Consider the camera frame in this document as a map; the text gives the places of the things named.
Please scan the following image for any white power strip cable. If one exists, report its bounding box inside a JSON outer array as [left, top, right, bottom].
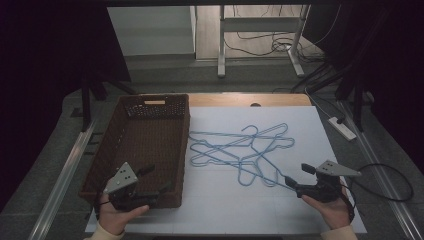
[[304, 87, 334, 120]]

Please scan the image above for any blue wire hanger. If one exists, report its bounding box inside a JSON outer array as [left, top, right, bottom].
[[189, 124, 296, 192], [188, 122, 297, 158], [189, 133, 284, 188]]

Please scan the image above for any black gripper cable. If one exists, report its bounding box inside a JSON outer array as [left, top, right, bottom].
[[94, 190, 112, 221], [338, 162, 415, 223]]

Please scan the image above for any silver metal rail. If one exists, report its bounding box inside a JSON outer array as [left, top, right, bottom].
[[336, 99, 424, 240], [28, 121, 98, 240]]

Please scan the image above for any person's right hand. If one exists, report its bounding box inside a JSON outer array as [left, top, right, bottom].
[[301, 185, 352, 231]]

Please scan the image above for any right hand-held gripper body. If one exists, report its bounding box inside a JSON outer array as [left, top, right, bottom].
[[295, 159, 363, 204]]

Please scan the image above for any white cabinet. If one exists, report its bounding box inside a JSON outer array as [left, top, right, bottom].
[[107, 5, 198, 58]]

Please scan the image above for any tangle of black floor cables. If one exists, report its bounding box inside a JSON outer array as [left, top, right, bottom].
[[222, 4, 343, 64]]

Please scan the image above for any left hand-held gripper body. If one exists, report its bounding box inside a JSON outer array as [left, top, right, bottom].
[[102, 161, 160, 212]]

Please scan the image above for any brown woven basket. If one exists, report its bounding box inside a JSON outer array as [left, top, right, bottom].
[[78, 93, 191, 210]]

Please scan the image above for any white metal desk frame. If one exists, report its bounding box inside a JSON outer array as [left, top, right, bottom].
[[217, 4, 312, 80]]

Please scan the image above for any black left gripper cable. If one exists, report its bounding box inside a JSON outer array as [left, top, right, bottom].
[[94, 190, 112, 221]]

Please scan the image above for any dark curtain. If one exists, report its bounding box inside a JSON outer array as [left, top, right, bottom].
[[302, 3, 424, 168], [0, 3, 132, 211]]

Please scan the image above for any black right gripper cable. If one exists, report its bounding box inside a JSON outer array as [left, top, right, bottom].
[[338, 162, 415, 223]]

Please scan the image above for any person's left hand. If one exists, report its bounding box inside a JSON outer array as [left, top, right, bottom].
[[98, 194, 150, 236]]

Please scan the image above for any black metal stand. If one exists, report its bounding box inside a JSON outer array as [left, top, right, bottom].
[[70, 69, 138, 133], [334, 64, 376, 133]]

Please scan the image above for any white power strip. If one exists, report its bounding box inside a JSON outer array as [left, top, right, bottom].
[[327, 116, 358, 142]]

